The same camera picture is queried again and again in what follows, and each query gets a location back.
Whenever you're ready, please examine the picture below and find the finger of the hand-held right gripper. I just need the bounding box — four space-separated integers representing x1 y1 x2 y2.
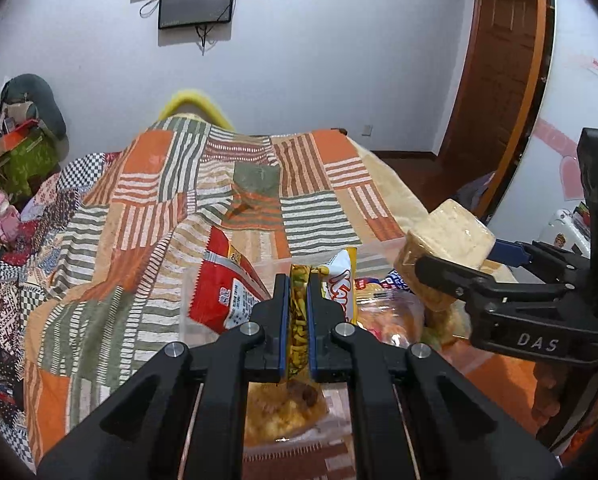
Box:
414 255 570 311
491 240 592 286

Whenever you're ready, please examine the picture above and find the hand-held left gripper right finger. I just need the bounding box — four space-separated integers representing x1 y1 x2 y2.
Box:
306 276 562 480

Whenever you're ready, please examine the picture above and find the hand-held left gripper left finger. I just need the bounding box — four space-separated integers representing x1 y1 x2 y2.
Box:
38 274 290 480

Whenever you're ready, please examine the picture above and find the yellow snack packet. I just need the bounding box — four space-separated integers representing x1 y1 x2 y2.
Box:
289 262 312 379

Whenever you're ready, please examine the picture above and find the white orange snack packet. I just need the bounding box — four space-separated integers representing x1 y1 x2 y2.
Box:
313 247 360 326

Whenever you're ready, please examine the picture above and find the brown bread loaf packet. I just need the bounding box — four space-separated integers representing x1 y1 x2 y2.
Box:
393 199 497 348

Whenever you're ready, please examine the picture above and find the blue snack packet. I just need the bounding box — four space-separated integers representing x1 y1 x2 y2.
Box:
381 269 414 294

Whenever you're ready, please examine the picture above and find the clear bag of buns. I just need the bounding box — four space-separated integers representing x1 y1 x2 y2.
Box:
356 280 427 349

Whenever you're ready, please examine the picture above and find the clear plastic container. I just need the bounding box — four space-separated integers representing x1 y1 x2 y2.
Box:
181 242 520 466

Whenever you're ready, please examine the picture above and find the red snack packet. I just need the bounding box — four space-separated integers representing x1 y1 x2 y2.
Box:
186 225 272 334

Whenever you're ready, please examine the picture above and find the clear bag of golden cookies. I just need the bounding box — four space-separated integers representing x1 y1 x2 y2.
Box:
245 379 330 447

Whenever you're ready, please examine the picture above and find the white suitcase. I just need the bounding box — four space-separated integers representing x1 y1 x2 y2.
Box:
539 207 592 257

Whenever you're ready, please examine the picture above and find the dark cloth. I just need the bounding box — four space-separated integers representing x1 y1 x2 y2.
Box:
456 172 498 221

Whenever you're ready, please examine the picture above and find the brown wooden door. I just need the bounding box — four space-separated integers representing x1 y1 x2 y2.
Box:
436 0 544 206

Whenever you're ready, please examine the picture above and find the orange striped patchwork blanket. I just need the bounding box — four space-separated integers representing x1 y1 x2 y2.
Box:
24 115 542 480

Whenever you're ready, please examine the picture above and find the white wardrobe door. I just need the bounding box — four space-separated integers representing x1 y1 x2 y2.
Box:
489 0 598 261

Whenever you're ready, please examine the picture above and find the yellow foam tube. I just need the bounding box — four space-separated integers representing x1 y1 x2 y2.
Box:
159 89 237 131

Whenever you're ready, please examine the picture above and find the checkered patchwork quilt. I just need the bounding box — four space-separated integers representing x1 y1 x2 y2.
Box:
0 152 130 467

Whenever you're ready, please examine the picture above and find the pink plush toy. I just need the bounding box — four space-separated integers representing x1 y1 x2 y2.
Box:
0 189 22 241

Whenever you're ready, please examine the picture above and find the black monitor cable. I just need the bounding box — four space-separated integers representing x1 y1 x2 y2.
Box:
195 22 218 55

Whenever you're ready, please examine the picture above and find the small black wall monitor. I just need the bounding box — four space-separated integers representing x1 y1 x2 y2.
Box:
158 0 236 31

